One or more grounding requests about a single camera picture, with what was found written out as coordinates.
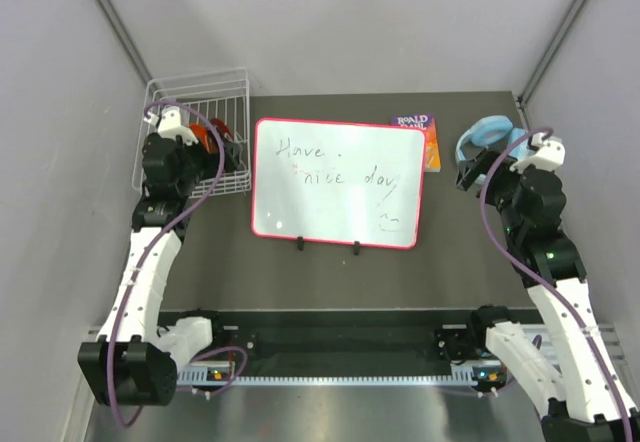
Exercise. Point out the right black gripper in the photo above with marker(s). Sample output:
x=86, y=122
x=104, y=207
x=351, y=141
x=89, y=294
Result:
x=467, y=172

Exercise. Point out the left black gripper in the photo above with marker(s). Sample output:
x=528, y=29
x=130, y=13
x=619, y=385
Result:
x=211, y=160

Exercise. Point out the orange plate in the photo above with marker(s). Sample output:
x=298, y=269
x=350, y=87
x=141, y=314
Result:
x=205, y=137

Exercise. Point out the red floral plate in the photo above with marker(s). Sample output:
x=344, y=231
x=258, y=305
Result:
x=223, y=131

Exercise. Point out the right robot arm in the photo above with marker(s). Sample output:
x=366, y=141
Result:
x=579, y=396

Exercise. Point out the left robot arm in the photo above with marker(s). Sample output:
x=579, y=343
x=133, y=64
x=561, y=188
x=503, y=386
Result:
x=130, y=363

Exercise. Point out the light blue headphones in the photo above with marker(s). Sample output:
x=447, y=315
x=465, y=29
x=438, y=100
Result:
x=486, y=133

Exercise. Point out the Roald Dahl paperback book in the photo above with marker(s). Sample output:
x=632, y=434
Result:
x=426, y=123

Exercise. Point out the pink framed whiteboard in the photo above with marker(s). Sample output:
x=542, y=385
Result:
x=337, y=182

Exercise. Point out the white wire dish rack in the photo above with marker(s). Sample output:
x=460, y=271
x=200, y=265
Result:
x=201, y=97

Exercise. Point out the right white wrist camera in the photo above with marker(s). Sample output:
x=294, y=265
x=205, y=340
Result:
x=543, y=154

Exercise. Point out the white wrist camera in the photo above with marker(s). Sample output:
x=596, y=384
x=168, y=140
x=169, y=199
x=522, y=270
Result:
x=169, y=125
x=543, y=154

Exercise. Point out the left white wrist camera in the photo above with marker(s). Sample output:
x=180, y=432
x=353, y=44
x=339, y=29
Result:
x=169, y=125

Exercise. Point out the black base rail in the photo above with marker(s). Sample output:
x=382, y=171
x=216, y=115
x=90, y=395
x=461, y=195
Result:
x=347, y=342

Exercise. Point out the grey slotted cable duct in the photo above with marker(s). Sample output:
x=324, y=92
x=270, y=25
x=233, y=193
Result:
x=460, y=376

